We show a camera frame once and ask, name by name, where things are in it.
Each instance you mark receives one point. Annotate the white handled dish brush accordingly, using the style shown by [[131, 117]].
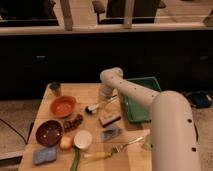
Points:
[[92, 108]]

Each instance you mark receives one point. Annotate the dark object on floor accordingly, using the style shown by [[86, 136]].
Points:
[[199, 99]]

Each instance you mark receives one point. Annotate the white paper cup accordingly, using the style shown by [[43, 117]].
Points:
[[83, 139]]

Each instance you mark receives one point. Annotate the blue sponge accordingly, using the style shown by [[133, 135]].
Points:
[[44, 155]]

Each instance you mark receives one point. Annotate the tan scrub block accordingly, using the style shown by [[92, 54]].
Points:
[[108, 118]]

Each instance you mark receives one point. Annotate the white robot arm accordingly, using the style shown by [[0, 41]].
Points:
[[173, 135]]

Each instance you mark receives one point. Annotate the dark red bowl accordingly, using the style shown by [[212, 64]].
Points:
[[49, 133]]

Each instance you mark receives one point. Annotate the brown dried fruit cluster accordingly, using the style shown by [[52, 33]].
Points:
[[69, 125]]

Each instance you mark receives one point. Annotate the blue grey cloth piece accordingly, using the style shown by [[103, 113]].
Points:
[[110, 133]]

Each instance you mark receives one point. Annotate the green cup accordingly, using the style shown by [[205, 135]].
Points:
[[147, 143]]

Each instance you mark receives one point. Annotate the green plastic tray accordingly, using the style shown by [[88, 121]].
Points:
[[135, 113]]

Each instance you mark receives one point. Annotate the yellowish translucent gripper finger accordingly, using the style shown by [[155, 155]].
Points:
[[105, 92]]

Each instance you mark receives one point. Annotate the yellow onion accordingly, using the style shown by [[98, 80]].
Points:
[[66, 142]]

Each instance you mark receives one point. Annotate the green vegetable stalk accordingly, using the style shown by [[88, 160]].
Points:
[[75, 161]]

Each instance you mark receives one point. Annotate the orange bowl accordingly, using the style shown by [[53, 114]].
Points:
[[62, 106]]

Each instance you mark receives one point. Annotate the yellow handled fork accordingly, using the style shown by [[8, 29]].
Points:
[[103, 154]]

